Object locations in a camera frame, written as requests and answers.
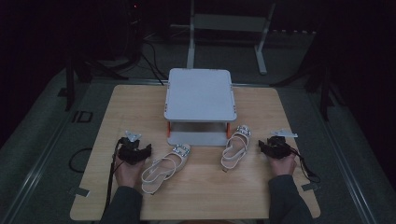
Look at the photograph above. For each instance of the person's right hand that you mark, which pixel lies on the person's right hand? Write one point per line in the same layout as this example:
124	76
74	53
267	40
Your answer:
281	166

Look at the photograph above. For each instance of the person's left hand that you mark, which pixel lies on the person's left hand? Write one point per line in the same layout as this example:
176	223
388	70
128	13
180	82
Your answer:
129	174

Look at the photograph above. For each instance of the black tripod stand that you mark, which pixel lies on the black tripod stand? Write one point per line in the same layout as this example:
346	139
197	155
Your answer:
93	67

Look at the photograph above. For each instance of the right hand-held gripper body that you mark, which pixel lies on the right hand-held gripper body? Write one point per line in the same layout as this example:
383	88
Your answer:
278	147

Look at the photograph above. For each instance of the beige slingback shoe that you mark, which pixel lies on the beige slingback shoe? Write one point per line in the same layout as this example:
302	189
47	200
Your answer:
235	147
165	168

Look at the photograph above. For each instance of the grey tape piece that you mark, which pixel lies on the grey tape piece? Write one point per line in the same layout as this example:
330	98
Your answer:
82	192
309	187

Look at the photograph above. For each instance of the white two-tier shoe rack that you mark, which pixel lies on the white two-tier shoe rack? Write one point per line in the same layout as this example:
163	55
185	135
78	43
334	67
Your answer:
200	96

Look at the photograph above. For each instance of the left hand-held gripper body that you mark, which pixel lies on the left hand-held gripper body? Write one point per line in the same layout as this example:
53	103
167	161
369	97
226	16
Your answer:
132	152

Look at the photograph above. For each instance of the white metal stand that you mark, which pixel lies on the white metal stand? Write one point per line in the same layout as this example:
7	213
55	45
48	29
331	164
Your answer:
229	23

